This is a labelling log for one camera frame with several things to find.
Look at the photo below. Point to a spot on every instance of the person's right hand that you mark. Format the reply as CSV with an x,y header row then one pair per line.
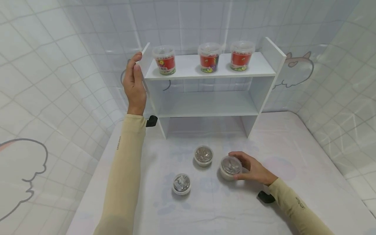
x,y
256,171

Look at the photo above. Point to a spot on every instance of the person's left hand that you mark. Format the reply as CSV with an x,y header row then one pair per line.
x,y
134,87

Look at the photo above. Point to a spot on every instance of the person's right index finger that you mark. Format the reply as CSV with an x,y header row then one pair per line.
x,y
239,157

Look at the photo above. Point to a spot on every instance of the person's right thumb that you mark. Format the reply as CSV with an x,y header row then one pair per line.
x,y
241,176

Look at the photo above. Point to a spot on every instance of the person's left index finger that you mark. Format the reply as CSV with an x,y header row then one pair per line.
x,y
132,62

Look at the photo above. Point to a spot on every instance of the person's left thumb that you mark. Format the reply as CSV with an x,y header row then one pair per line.
x,y
137,76

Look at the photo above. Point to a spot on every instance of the clear lidded plastic cup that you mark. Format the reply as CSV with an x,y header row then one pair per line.
x,y
181,184
230,167
203,155

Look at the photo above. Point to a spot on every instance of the white wooden shelf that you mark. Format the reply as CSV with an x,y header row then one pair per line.
x,y
210,98

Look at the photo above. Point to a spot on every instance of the person's left forearm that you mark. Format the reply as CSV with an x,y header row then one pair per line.
x,y
123,176

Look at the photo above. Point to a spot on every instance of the person's right forearm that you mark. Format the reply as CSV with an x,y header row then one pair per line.
x,y
296,207

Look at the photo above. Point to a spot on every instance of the red label plastic cup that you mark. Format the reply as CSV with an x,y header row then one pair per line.
x,y
164,60
209,57
241,55

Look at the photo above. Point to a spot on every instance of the black wrist band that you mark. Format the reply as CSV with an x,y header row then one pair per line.
x,y
266,196
151,121

